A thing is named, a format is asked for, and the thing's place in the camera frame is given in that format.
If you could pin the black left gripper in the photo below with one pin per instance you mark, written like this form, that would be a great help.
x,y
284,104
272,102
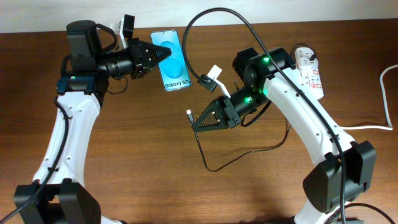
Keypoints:
x,y
140,50

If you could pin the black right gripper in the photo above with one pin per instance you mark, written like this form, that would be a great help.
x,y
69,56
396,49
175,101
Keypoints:
x,y
229,112

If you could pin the blue screen Galaxy smartphone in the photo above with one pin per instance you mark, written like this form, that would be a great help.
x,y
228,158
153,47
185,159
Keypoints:
x,y
173,69

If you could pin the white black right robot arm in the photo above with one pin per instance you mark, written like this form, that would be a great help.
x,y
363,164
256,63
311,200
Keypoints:
x,y
343,167

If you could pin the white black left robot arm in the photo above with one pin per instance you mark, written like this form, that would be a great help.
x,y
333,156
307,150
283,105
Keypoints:
x,y
57,193

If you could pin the white power strip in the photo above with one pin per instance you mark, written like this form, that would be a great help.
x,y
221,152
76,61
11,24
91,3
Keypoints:
x,y
310,75

